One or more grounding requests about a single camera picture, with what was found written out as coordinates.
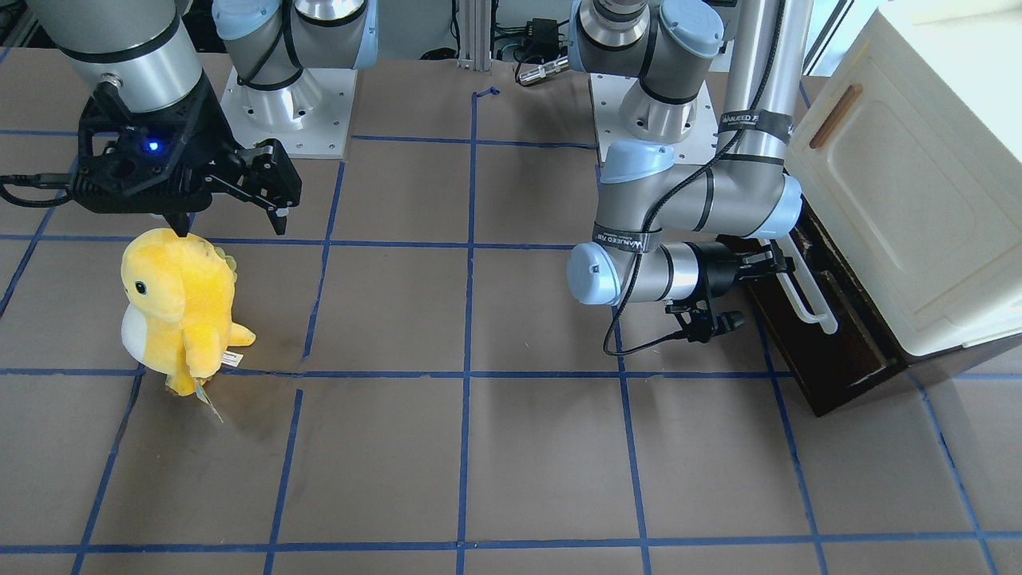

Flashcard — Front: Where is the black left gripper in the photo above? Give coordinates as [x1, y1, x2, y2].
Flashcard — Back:
[669, 241, 795, 343]

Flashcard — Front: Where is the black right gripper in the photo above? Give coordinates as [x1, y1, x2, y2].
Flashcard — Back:
[67, 73, 303, 237]

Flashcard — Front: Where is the white drawer handle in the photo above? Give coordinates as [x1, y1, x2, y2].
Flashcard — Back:
[771, 236, 838, 335]

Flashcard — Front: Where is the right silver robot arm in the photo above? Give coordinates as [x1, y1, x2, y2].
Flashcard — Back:
[2, 1, 378, 236]

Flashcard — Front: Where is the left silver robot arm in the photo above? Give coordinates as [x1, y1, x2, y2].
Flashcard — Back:
[567, 1, 812, 343]

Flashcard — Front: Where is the dark wooden drawer cabinet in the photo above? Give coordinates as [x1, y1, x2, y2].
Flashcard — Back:
[719, 200, 911, 418]

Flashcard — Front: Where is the yellow plush dinosaur toy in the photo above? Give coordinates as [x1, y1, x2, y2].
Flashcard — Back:
[121, 228, 256, 401]

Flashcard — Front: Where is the white plastic storage box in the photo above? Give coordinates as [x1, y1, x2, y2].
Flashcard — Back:
[788, 1, 1021, 356]

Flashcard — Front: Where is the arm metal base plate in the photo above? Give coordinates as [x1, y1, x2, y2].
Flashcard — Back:
[220, 69, 358, 160]
[590, 73, 718, 164]

